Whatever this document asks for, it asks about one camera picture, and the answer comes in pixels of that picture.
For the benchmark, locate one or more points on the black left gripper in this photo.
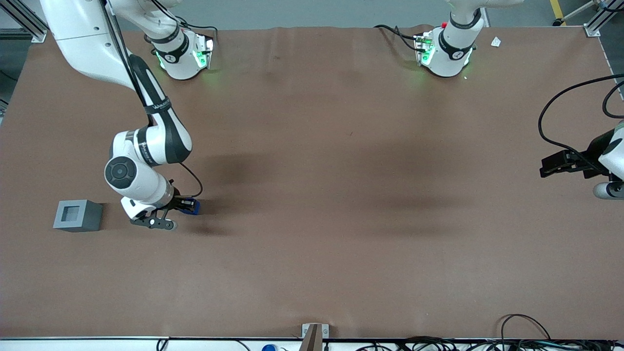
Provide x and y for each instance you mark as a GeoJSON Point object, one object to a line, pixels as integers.
{"type": "Point", "coordinates": [592, 148]}

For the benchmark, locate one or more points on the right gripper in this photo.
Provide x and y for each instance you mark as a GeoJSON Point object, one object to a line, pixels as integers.
{"type": "Point", "coordinates": [178, 200]}

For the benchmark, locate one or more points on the blue plastic insert part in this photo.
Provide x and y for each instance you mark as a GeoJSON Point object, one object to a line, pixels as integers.
{"type": "Point", "coordinates": [197, 207]}

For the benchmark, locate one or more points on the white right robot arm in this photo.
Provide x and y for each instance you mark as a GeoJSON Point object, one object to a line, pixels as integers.
{"type": "Point", "coordinates": [97, 44]}

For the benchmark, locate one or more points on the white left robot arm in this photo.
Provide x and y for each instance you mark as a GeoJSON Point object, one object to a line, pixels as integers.
{"type": "Point", "coordinates": [446, 56]}

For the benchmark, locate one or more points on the gray square hollow base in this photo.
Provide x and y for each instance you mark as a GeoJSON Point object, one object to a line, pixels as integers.
{"type": "Point", "coordinates": [90, 217]}

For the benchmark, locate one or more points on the large table cover mat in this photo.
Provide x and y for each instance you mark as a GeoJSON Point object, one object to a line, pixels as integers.
{"type": "Point", "coordinates": [312, 243]}

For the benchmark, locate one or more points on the small white paper scrap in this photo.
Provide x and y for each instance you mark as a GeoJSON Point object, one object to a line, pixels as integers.
{"type": "Point", "coordinates": [496, 42]}

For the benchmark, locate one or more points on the gray tripod leg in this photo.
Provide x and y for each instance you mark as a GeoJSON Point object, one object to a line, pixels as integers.
{"type": "Point", "coordinates": [575, 10]}

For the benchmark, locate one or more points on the blue round cap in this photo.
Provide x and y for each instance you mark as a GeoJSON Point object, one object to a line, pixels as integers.
{"type": "Point", "coordinates": [269, 348]}

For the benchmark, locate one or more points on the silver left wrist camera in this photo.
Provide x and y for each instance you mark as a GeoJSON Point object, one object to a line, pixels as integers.
{"type": "Point", "coordinates": [607, 191]}

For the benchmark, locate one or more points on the aluminium frame profile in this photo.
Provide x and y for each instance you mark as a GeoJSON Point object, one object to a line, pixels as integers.
{"type": "Point", "coordinates": [602, 19]}
{"type": "Point", "coordinates": [24, 22]}

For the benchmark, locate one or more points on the small metal corner bracket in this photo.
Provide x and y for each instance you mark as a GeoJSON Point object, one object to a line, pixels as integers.
{"type": "Point", "coordinates": [325, 330]}

